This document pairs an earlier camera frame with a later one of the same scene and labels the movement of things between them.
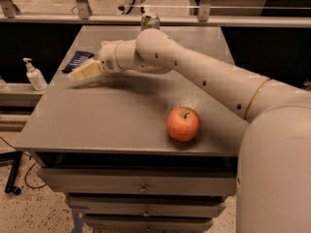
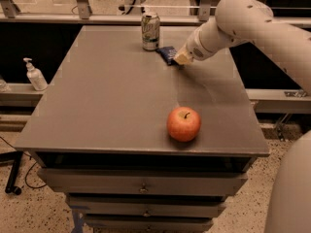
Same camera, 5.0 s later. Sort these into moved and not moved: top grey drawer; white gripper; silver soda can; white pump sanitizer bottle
Moved: white gripper
Not moved: white pump sanitizer bottle; top grey drawer; silver soda can
